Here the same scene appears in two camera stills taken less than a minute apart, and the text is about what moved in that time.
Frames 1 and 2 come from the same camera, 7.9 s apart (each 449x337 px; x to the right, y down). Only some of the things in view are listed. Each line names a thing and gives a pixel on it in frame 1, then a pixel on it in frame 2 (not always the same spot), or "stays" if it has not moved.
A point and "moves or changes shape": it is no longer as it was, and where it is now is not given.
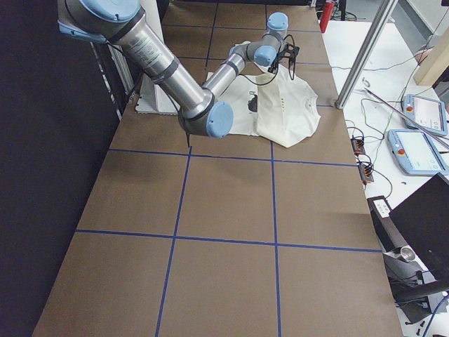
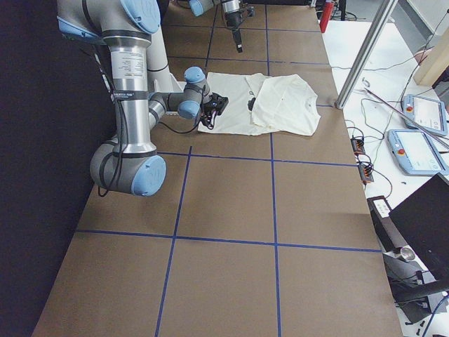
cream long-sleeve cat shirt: (274, 104) moves or changes shape
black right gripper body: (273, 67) → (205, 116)
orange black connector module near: (365, 172) stays
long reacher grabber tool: (426, 130) stays
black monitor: (421, 222) stays
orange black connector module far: (358, 145) stays
